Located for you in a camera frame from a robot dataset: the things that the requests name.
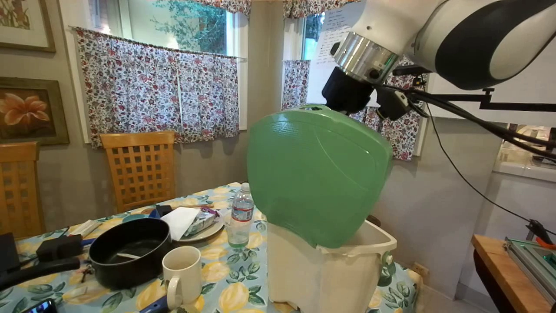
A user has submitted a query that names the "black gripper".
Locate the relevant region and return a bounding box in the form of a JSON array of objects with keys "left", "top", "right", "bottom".
[{"left": 319, "top": 66, "right": 379, "bottom": 116}]

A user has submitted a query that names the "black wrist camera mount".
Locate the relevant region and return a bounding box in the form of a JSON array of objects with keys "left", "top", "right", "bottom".
[{"left": 375, "top": 83, "right": 431, "bottom": 121}]

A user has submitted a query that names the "metal robot mounting plate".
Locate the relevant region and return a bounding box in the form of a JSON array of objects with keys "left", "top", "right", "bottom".
[{"left": 504, "top": 233, "right": 556, "bottom": 294}]

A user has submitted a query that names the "floral print curtain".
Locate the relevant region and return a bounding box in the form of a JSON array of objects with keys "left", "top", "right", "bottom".
[
  {"left": 71, "top": 24, "right": 241, "bottom": 146},
  {"left": 280, "top": 57, "right": 427, "bottom": 163}
]

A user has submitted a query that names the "white round plate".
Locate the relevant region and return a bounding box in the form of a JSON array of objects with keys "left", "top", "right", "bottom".
[{"left": 172, "top": 214, "right": 227, "bottom": 243}]

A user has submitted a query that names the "dark teal pouch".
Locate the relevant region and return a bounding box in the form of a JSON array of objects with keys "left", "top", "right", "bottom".
[{"left": 147, "top": 203, "right": 174, "bottom": 221}]

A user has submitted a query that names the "white ceramic mug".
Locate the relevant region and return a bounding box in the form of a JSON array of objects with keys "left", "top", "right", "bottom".
[{"left": 160, "top": 243, "right": 205, "bottom": 313}]

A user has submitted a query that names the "clear plastic water bottle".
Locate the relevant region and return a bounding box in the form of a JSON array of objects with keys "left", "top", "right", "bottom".
[{"left": 226, "top": 182, "right": 257, "bottom": 248}]

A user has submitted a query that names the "silver foil food packet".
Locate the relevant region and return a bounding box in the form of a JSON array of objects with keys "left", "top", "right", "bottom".
[{"left": 180, "top": 208, "right": 220, "bottom": 240}]

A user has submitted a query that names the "small black box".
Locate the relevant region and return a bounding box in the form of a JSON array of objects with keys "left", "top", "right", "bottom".
[{"left": 35, "top": 233, "right": 85, "bottom": 264}]

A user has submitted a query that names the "dark blue flat object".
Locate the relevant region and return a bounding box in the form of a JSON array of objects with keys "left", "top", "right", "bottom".
[{"left": 137, "top": 295, "right": 170, "bottom": 313}]

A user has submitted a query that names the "black metal boom bar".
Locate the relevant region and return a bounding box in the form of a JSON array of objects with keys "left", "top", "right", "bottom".
[{"left": 427, "top": 88, "right": 556, "bottom": 113}]

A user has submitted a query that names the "framed light picture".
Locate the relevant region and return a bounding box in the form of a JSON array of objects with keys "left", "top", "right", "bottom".
[{"left": 0, "top": 0, "right": 57, "bottom": 55}]

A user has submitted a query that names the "floral print valance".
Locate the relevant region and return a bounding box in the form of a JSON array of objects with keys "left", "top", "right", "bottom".
[
  {"left": 193, "top": 0, "right": 253, "bottom": 15},
  {"left": 281, "top": 0, "right": 361, "bottom": 19}
]

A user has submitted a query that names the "black frying pan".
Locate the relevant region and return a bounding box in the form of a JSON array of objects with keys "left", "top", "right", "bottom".
[{"left": 0, "top": 217, "right": 174, "bottom": 292}]

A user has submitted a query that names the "white paper napkin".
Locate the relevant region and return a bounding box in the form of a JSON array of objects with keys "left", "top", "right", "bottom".
[{"left": 160, "top": 205, "right": 201, "bottom": 241}]

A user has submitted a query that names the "framed flower picture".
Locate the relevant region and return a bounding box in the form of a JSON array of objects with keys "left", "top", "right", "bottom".
[{"left": 0, "top": 76, "right": 71, "bottom": 146}]

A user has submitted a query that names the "white trash can green lid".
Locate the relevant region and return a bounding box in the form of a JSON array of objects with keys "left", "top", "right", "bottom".
[{"left": 245, "top": 104, "right": 399, "bottom": 313}]

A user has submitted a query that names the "wooden dining chair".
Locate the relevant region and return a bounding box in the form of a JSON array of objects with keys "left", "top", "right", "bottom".
[
  {"left": 99, "top": 130, "right": 177, "bottom": 214},
  {"left": 0, "top": 141, "right": 45, "bottom": 240}
]

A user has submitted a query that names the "white paper stack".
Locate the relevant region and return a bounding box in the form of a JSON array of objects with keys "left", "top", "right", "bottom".
[{"left": 66, "top": 217, "right": 106, "bottom": 238}]

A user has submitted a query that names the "black smartphone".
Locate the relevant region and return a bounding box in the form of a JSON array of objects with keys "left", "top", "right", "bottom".
[{"left": 22, "top": 297, "right": 59, "bottom": 313}]

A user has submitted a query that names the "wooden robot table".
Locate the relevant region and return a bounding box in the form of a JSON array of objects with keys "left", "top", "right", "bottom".
[{"left": 471, "top": 233, "right": 556, "bottom": 313}]

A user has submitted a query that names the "red black clamp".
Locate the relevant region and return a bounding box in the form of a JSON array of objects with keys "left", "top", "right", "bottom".
[{"left": 526, "top": 217, "right": 554, "bottom": 248}]

